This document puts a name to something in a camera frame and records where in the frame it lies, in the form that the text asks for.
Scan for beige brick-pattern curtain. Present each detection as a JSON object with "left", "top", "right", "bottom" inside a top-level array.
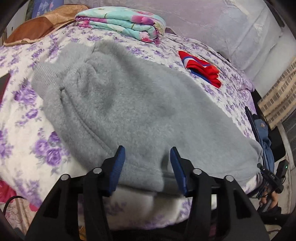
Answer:
[{"left": 258, "top": 60, "right": 295, "bottom": 130}]

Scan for window with metal mesh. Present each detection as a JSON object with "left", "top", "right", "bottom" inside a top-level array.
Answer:
[{"left": 277, "top": 110, "right": 296, "bottom": 170}]

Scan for red folded garment with stripes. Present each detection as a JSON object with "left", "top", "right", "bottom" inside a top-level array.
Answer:
[{"left": 178, "top": 51, "right": 222, "bottom": 88}]

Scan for brown orange pillow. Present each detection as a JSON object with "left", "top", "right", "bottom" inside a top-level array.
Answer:
[{"left": 4, "top": 4, "right": 88, "bottom": 47}]

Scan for blue patterned hanging cloth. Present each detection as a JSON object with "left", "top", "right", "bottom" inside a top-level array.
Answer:
[{"left": 32, "top": 0, "right": 64, "bottom": 18}]

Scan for grey fleece pants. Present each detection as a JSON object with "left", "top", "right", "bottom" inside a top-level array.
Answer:
[{"left": 31, "top": 41, "right": 262, "bottom": 194}]

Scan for person's right hand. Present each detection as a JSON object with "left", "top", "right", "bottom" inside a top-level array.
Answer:
[{"left": 259, "top": 189, "right": 278, "bottom": 210}]

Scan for black cable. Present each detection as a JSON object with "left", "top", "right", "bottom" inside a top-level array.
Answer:
[{"left": 2, "top": 195, "right": 26, "bottom": 214}]

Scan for turquoise pink floral folded blanket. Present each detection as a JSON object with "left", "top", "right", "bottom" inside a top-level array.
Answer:
[{"left": 75, "top": 6, "right": 166, "bottom": 44}]

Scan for pink floral quilt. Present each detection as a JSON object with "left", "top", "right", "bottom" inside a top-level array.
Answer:
[{"left": 1, "top": 178, "right": 42, "bottom": 234}]

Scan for blue denim garment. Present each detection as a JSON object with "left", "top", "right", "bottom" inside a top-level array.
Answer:
[{"left": 245, "top": 106, "right": 274, "bottom": 172}]

